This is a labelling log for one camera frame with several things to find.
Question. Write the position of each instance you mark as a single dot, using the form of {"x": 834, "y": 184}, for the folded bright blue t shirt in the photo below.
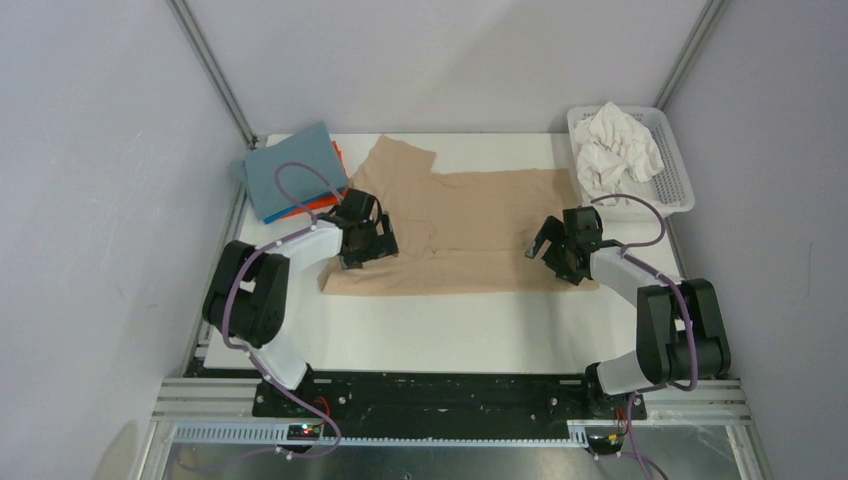
{"x": 339, "y": 194}

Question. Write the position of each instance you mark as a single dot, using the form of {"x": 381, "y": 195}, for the right aluminium frame post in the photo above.
{"x": 706, "y": 24}

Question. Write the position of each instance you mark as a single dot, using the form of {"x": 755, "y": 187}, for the folded grey-blue t shirt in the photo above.
{"x": 302, "y": 166}

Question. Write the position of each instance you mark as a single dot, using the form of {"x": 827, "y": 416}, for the folded orange t shirt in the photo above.
{"x": 324, "y": 200}

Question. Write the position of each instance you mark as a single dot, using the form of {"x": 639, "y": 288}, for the beige t shirt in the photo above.
{"x": 457, "y": 233}

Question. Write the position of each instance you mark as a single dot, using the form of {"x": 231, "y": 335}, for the left aluminium frame post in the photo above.
{"x": 203, "y": 51}

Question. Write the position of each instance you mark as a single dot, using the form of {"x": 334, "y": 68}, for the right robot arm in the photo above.
{"x": 680, "y": 336}

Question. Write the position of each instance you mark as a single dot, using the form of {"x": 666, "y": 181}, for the crumpled white t shirt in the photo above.
{"x": 614, "y": 152}

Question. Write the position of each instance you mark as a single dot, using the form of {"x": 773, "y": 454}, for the aluminium frame post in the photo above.
{"x": 203, "y": 51}
{"x": 706, "y": 24}

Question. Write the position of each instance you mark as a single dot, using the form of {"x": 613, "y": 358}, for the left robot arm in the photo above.
{"x": 247, "y": 296}

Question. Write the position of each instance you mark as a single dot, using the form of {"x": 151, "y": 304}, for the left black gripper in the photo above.
{"x": 382, "y": 245}

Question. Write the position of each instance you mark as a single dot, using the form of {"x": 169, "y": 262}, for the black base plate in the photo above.
{"x": 444, "y": 406}

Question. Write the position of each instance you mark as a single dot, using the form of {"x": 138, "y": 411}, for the white plastic basket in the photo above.
{"x": 669, "y": 192}

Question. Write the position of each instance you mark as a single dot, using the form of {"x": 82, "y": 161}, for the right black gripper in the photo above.
{"x": 554, "y": 230}

